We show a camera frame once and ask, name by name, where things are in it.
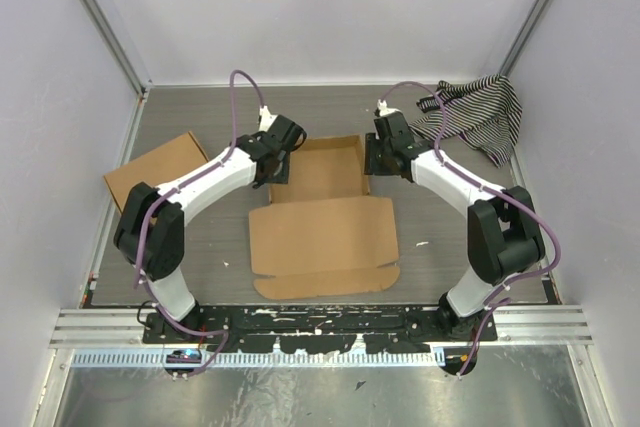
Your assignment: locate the grey slotted cable duct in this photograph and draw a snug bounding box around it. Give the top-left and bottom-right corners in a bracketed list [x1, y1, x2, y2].
[70, 347, 445, 369]

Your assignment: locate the folded brown cardboard box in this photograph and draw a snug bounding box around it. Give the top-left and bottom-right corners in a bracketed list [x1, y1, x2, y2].
[104, 131, 209, 213]

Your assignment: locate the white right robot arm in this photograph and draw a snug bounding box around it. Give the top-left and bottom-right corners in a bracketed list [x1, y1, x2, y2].
[364, 108, 545, 342]

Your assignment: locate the striped black white cloth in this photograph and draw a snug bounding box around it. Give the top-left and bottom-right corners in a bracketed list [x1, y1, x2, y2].
[410, 75, 523, 168]

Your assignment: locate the brown cardboard box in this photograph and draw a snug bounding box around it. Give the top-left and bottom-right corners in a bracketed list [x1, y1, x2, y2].
[104, 131, 209, 213]
[248, 135, 400, 301]

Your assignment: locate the aluminium front frame rail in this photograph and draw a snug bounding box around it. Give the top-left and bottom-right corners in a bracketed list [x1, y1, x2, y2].
[50, 304, 593, 348]

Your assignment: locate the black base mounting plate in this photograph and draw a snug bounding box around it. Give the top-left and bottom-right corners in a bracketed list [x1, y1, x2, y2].
[136, 304, 483, 355]

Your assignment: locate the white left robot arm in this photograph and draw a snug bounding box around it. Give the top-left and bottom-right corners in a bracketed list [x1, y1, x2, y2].
[114, 107, 307, 344]

